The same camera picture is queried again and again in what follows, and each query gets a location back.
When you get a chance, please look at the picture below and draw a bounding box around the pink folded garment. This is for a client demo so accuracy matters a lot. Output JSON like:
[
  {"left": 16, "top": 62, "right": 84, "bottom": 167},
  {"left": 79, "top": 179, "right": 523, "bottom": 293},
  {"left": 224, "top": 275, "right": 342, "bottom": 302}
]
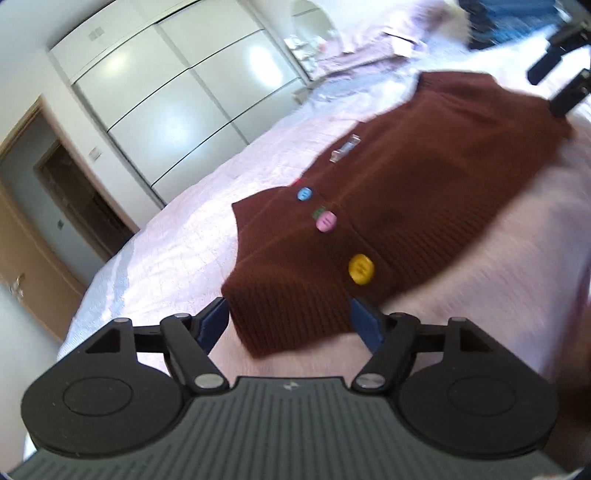
[{"left": 315, "top": 1, "right": 465, "bottom": 76}]

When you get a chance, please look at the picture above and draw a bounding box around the maroon knit cardigan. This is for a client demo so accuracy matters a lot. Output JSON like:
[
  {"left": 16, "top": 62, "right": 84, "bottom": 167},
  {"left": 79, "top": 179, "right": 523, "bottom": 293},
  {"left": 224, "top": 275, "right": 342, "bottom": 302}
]
[{"left": 221, "top": 71, "right": 572, "bottom": 357}]

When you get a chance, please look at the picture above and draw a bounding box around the wooden door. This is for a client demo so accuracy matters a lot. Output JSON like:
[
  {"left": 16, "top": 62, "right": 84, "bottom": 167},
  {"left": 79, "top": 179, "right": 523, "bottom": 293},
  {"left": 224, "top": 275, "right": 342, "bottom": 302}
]
[{"left": 1, "top": 189, "right": 86, "bottom": 341}]

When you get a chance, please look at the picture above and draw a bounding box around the white sliding wardrobe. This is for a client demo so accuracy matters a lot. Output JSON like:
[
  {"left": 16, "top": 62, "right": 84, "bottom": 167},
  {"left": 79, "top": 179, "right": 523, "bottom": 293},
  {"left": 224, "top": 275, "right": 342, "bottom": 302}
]
[{"left": 52, "top": 0, "right": 304, "bottom": 203}]

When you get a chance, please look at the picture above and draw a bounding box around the blue storage bag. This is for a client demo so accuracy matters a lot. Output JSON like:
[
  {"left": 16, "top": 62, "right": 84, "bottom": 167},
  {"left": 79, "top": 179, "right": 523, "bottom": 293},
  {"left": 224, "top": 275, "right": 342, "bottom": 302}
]
[{"left": 458, "top": 0, "right": 571, "bottom": 50}]

